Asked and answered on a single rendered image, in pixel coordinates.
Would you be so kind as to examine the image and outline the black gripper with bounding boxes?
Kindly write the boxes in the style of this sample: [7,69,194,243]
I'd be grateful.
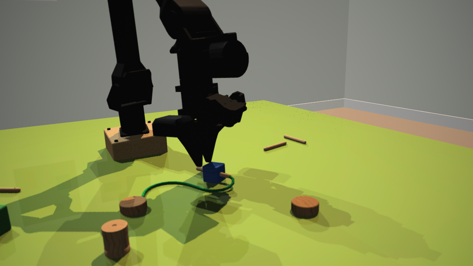
[152,78,224,167]

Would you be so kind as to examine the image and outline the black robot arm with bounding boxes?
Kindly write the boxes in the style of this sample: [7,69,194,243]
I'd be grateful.
[106,0,249,137]

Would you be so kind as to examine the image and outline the blue block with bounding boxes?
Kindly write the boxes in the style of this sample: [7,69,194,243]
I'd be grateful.
[203,162,225,184]

